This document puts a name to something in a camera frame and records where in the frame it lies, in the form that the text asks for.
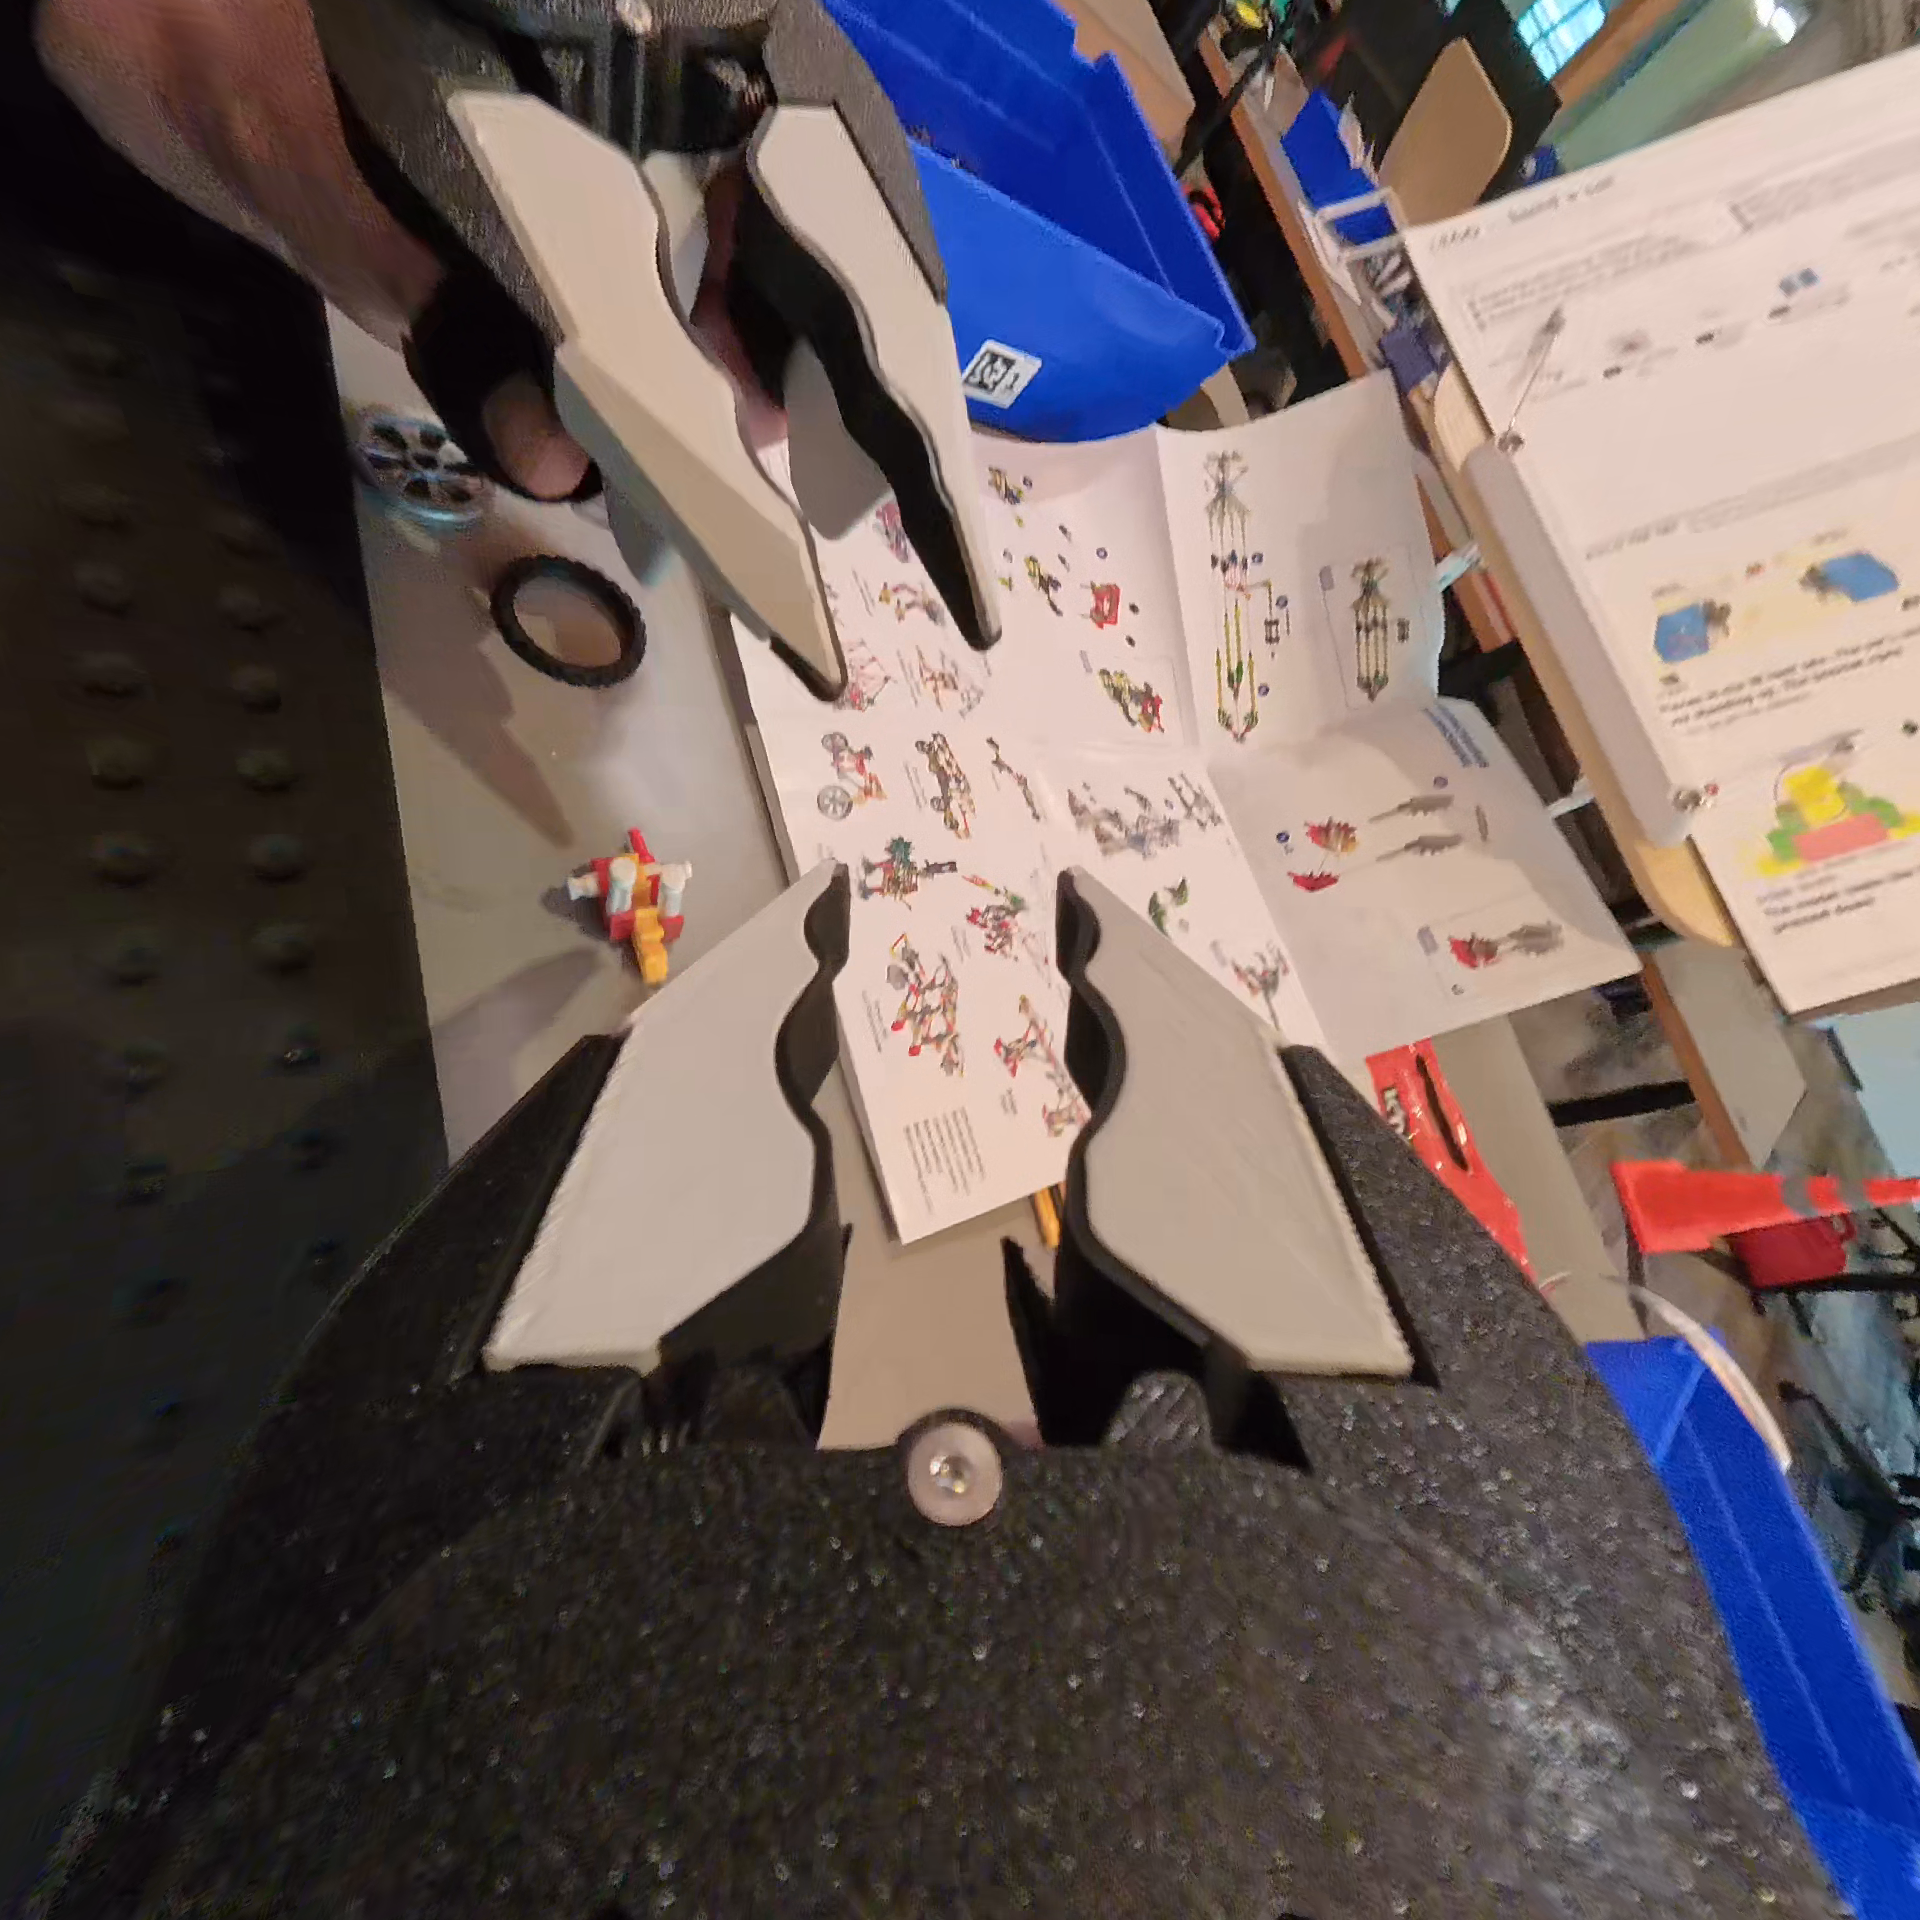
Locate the white printed instruction sheet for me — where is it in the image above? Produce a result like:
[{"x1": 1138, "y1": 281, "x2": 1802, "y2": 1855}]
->
[{"x1": 720, "y1": 374, "x2": 1643, "y2": 1247}]

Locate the red container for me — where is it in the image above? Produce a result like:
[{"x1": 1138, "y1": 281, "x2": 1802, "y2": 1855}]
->
[{"x1": 1611, "y1": 1153, "x2": 1920, "y2": 1290}]

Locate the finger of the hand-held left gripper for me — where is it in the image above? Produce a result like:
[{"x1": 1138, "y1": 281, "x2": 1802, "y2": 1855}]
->
[
  {"x1": 735, "y1": 102, "x2": 1003, "y2": 653},
  {"x1": 448, "y1": 87, "x2": 852, "y2": 704}
]

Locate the white illustrated task sheet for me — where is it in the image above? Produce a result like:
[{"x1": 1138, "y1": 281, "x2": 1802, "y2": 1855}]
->
[{"x1": 1400, "y1": 53, "x2": 1920, "y2": 1020}]

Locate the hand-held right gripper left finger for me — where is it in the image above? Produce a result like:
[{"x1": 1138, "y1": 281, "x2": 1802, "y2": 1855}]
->
[{"x1": 482, "y1": 864, "x2": 854, "y2": 1374}]

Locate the blue plastic bin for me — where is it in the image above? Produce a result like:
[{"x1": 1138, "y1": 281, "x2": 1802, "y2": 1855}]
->
[
  {"x1": 823, "y1": 0, "x2": 1210, "y2": 287},
  {"x1": 1586, "y1": 1335, "x2": 1920, "y2": 1920}
]

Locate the orange and red toy bag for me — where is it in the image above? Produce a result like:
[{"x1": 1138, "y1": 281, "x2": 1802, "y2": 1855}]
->
[{"x1": 1364, "y1": 1042, "x2": 1536, "y2": 1279}]

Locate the beige chair back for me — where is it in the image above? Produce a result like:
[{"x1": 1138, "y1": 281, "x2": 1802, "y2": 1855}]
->
[{"x1": 1376, "y1": 37, "x2": 1518, "y2": 231}]

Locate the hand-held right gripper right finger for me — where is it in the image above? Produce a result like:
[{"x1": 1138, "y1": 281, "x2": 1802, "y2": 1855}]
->
[{"x1": 1054, "y1": 865, "x2": 1416, "y2": 1382}]

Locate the red plastic connector piece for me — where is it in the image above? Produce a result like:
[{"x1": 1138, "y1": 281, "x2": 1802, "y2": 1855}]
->
[{"x1": 591, "y1": 826, "x2": 683, "y2": 940}]

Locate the black toy tyre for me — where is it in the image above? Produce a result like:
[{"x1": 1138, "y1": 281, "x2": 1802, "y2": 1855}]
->
[{"x1": 491, "y1": 556, "x2": 650, "y2": 693}]

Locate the person's left hand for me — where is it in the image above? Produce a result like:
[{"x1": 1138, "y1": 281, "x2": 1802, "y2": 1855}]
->
[{"x1": 37, "y1": 0, "x2": 596, "y2": 506}]

